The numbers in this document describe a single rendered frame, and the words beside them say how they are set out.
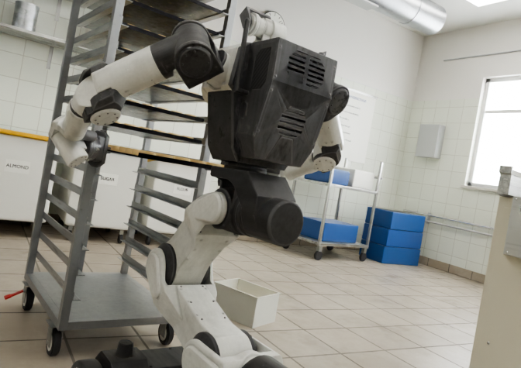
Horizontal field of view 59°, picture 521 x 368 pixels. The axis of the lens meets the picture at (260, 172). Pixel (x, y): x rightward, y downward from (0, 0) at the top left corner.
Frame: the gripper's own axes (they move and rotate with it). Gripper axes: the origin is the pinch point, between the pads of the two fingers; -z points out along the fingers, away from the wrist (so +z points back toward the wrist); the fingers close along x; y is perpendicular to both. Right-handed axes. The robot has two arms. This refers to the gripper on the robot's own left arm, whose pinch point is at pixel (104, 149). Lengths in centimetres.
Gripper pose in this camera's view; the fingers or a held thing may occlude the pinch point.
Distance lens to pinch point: 168.5
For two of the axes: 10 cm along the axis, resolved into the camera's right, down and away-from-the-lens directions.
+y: -9.7, -1.8, 1.3
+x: 1.8, -9.8, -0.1
